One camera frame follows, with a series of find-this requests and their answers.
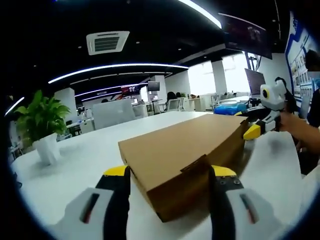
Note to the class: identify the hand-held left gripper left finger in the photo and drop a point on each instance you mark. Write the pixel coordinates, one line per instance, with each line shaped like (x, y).
(117, 200)

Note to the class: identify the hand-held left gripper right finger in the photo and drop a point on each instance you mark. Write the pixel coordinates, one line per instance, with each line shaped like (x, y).
(220, 205)

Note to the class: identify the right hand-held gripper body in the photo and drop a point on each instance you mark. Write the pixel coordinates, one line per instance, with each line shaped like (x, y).
(275, 100)

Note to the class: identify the blue soft tissue pack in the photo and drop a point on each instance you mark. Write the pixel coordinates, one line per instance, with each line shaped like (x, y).
(230, 110)

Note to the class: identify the brown cardboard shoe box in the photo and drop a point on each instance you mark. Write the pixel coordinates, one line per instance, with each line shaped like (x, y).
(180, 142)

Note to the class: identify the person's right hand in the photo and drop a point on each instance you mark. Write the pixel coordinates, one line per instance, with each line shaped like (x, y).
(290, 123)

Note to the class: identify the tilted monitor with text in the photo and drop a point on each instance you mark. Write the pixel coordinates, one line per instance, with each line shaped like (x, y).
(255, 81)

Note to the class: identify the large dark hanging monitor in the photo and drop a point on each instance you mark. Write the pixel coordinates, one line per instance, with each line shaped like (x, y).
(247, 35)

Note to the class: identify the white office chair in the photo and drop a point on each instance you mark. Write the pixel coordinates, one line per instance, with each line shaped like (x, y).
(173, 105)

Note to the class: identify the frosted desk divider panel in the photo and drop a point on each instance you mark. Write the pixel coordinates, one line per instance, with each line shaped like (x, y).
(112, 115)

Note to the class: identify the long ceiling light strip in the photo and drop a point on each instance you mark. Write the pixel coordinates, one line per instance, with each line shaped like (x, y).
(150, 65)
(207, 16)

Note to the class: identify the potted green plant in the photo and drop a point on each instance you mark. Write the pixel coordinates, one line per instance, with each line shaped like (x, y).
(40, 117)

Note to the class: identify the ceiling air conditioner vent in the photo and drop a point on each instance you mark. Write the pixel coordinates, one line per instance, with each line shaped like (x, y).
(107, 43)

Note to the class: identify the blue white wall poster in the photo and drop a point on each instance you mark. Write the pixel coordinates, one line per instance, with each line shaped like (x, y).
(297, 62)

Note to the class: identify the dark wall screen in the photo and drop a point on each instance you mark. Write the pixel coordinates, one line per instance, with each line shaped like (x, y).
(153, 86)

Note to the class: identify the red wall screen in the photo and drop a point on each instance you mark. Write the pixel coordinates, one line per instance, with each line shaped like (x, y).
(130, 90)

